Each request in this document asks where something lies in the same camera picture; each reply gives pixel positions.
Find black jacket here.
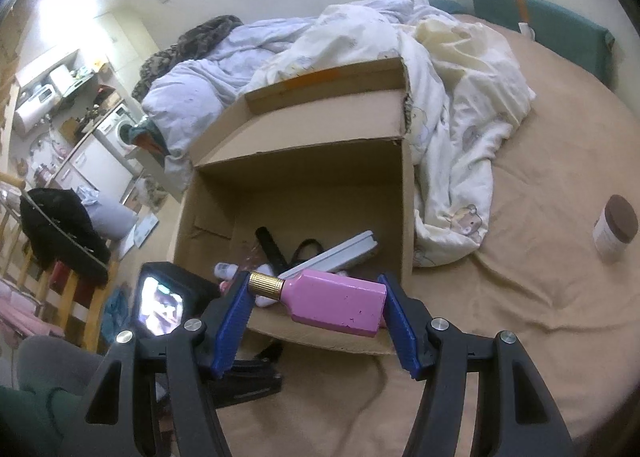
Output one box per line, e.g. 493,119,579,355
20,188,112,285

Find clear amber plastic piece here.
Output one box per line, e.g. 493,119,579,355
240,242,266,268

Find grey case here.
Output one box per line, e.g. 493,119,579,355
277,230,378,280

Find teal orange cloth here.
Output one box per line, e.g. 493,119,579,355
131,118,170,156

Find cream printed duvet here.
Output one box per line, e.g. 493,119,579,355
250,0,536,268

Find pink cloth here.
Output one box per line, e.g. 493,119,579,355
0,282,66,338

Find black strap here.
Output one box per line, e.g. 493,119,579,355
287,238,323,268

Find white washing machine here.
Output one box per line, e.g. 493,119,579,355
95,104,146,172

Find wooden chair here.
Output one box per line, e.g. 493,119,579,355
0,172,121,353

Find white kitchen counter cabinets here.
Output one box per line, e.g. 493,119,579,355
52,129,136,202

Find teal headboard cushion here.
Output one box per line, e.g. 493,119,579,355
430,0,616,88

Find lavender duvet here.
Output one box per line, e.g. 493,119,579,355
142,17,331,178

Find white jar with brown lid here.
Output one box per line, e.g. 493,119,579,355
592,194,640,263

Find brown cardboard box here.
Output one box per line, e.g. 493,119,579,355
166,57,416,355

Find grey bag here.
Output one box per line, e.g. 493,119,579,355
82,192,138,240

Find white box appliance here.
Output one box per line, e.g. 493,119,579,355
47,64,76,95

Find person's grey trouser leg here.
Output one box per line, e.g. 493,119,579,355
17,334,108,393

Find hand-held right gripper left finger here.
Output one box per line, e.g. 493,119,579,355
60,271,251,457

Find black lighter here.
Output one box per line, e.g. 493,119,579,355
255,227,288,270

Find white water heater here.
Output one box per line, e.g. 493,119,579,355
12,84,56,135

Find white flat board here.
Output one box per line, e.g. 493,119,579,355
132,214,161,248

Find camouflage patterned blanket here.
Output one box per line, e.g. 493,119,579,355
131,14,246,100

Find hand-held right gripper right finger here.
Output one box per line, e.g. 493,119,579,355
377,273,576,457

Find white earbuds case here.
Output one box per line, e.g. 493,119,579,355
254,264,287,310

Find tall cream cabinet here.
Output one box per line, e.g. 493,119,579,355
87,2,166,108

